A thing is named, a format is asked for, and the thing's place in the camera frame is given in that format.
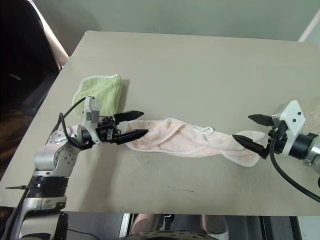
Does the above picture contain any aluminium frame profile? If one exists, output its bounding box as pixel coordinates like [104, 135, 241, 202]
[119, 213, 134, 236]

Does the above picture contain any dark dotted round shape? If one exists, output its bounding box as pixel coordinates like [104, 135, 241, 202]
[128, 229, 210, 240]

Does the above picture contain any pale pink towel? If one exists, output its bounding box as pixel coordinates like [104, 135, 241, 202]
[124, 117, 266, 168]

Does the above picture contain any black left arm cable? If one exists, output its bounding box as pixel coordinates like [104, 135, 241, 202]
[58, 97, 87, 149]

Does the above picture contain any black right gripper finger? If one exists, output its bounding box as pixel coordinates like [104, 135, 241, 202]
[232, 134, 270, 160]
[248, 114, 275, 128]

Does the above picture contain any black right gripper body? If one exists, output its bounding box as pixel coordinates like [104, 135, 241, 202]
[266, 121, 289, 155]

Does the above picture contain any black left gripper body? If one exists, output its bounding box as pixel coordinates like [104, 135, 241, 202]
[96, 116, 123, 145]

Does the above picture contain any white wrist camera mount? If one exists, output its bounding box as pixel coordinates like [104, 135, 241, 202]
[271, 100, 308, 156]
[82, 96, 101, 145]

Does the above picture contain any folded green towel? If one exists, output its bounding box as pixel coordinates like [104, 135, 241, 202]
[71, 73, 124, 117]

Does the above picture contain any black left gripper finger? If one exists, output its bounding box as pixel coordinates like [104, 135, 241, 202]
[113, 109, 145, 124]
[115, 129, 150, 146]

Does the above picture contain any dark chair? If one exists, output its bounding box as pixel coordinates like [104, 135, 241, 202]
[0, 0, 70, 118]

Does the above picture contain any pink rounded shape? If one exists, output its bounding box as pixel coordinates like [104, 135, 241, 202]
[131, 214, 161, 235]
[199, 214, 230, 236]

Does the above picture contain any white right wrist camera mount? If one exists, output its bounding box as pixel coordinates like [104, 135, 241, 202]
[271, 100, 308, 156]

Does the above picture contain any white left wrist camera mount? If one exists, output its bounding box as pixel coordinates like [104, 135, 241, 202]
[82, 96, 101, 145]

